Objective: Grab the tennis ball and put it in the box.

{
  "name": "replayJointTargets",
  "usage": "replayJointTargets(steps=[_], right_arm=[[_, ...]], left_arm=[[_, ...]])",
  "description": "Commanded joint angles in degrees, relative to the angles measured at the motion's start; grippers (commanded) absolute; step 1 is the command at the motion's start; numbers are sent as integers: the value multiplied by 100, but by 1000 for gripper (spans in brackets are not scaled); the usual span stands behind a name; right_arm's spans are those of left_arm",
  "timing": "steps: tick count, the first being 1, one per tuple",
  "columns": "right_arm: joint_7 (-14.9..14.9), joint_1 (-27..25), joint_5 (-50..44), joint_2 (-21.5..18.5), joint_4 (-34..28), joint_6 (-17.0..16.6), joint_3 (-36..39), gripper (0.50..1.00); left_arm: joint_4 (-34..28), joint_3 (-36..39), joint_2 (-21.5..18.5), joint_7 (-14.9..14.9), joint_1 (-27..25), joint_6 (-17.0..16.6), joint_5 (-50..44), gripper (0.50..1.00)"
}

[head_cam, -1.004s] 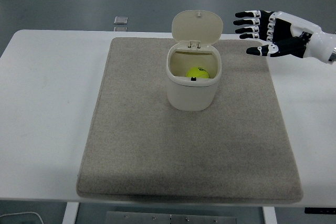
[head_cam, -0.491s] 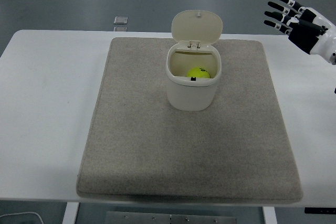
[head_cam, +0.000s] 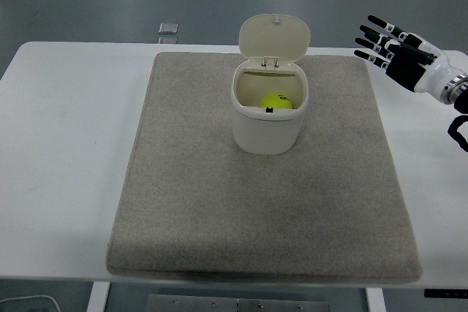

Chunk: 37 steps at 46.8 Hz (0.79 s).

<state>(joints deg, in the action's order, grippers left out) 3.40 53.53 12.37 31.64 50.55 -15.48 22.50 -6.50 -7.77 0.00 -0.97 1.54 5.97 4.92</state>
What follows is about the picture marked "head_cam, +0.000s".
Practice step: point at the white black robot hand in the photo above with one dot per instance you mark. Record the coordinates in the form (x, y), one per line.
(406, 69)

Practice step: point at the yellow-green tennis ball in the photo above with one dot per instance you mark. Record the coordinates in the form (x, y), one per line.
(272, 102)

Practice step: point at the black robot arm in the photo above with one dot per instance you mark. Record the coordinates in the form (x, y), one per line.
(461, 102)

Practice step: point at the cream lidded plastic box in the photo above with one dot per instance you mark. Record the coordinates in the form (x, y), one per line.
(265, 133)

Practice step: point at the grey felt table mat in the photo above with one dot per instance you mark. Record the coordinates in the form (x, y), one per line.
(226, 209)

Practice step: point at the black table control panel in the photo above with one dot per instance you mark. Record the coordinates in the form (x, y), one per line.
(446, 293)

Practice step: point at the white table leg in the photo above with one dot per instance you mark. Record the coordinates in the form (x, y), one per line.
(374, 301)
(98, 297)

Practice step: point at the small metal floor plate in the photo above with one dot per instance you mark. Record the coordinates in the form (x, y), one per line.
(167, 39)

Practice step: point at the large square metal floor plate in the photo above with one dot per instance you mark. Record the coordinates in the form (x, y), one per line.
(168, 27)

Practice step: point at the grey metal plate with screws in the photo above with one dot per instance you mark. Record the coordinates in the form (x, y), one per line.
(281, 306)
(190, 304)

